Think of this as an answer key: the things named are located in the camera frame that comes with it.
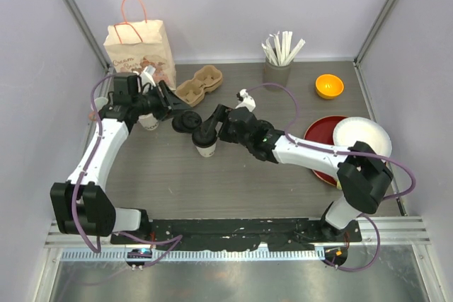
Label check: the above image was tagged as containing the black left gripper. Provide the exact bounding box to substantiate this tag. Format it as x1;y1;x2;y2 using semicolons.
132;81;190;122

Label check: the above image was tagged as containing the stack of black cup lids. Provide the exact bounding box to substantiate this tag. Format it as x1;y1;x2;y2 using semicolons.
171;110;202;134

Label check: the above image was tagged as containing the brown cardboard cup carrier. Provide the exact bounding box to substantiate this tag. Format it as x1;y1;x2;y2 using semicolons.
176;65;223;108

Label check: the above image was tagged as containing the paper bag with orange handles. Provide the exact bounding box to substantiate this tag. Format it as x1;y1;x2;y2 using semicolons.
103;0;176;90

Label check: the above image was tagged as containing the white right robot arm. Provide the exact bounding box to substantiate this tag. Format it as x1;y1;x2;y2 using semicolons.
192;105;394;242

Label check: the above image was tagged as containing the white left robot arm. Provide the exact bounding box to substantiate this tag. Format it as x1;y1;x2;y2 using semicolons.
50;73;190;245

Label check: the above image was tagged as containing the stack of white paper cups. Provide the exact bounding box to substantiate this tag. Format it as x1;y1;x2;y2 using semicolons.
138;114;159;131

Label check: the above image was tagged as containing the grey straw holder cup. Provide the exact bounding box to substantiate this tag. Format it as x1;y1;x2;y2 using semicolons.
263;59;292;91

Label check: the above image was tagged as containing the small pink ceramic teacup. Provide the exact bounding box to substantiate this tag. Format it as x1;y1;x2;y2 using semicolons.
88;97;108;122

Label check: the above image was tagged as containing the red round tray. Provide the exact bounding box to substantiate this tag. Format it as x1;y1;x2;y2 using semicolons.
304;115;347;187

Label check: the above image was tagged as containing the orange bowl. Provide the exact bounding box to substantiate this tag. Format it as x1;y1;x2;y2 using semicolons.
315;74;345;100

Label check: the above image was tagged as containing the white paper plate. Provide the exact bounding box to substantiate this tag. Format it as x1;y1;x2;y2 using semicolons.
333;117;392;157

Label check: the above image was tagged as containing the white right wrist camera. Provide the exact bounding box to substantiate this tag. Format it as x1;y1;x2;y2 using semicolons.
235;89;256;112

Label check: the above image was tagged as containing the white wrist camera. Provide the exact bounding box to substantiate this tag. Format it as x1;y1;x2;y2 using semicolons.
140;65;156;86
235;89;256;112

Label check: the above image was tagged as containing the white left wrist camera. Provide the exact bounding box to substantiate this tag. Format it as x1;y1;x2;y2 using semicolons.
140;65;156;86

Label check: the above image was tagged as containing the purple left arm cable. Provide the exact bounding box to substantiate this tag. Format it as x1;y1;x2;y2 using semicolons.
70;74;184;270

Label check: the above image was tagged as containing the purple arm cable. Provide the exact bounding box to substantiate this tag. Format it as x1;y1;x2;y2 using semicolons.
70;74;184;270
246;83;418;274

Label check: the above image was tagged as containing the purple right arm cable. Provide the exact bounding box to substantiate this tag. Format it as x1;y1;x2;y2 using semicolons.
246;83;418;274

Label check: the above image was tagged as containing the perforated cable duct rail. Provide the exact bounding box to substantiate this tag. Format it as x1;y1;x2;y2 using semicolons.
60;247;325;262

